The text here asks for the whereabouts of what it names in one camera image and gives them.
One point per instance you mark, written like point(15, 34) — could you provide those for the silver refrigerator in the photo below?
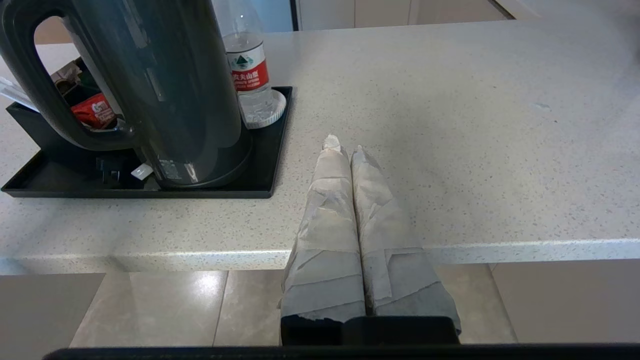
point(272, 15)

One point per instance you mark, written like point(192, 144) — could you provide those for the clear water bottle red cap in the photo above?
point(247, 65)

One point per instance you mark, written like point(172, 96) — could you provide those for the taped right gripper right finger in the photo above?
point(385, 235)

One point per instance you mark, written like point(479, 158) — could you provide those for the black round kettle base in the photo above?
point(237, 167)

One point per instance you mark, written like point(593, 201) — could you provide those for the red sachet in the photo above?
point(95, 111)

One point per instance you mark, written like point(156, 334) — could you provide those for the black organizer box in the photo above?
point(45, 140)

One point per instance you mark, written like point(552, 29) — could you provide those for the black electric kettle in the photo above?
point(170, 80)

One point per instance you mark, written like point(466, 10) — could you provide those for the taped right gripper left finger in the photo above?
point(330, 225)

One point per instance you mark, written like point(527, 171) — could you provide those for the wooden door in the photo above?
point(52, 31)

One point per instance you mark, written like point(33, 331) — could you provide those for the black rectangular tray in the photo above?
point(265, 165)

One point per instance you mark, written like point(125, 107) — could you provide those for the round white coaster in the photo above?
point(277, 112)

